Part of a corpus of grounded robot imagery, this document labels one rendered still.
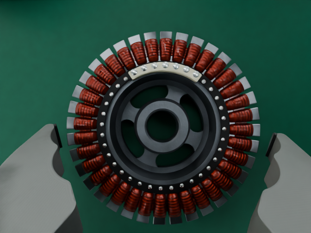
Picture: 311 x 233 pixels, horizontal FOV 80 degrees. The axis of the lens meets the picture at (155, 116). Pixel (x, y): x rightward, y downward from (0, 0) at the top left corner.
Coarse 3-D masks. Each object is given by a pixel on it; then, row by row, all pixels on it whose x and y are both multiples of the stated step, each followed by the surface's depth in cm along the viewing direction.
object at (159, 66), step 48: (144, 48) 11; (192, 48) 10; (96, 96) 10; (192, 96) 13; (240, 96) 10; (96, 144) 11; (144, 144) 11; (192, 144) 13; (240, 144) 10; (96, 192) 11; (144, 192) 11; (192, 192) 10
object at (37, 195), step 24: (24, 144) 9; (48, 144) 9; (0, 168) 8; (24, 168) 8; (48, 168) 8; (0, 192) 7; (24, 192) 7; (48, 192) 7; (72, 192) 7; (0, 216) 6; (24, 216) 6; (48, 216) 6; (72, 216) 6
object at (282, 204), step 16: (272, 144) 11; (288, 144) 10; (272, 160) 9; (288, 160) 9; (304, 160) 9; (272, 176) 9; (288, 176) 8; (304, 176) 8; (272, 192) 7; (288, 192) 7; (304, 192) 7; (256, 208) 7; (272, 208) 6; (288, 208) 6; (304, 208) 6; (256, 224) 6; (272, 224) 6; (288, 224) 6; (304, 224) 6
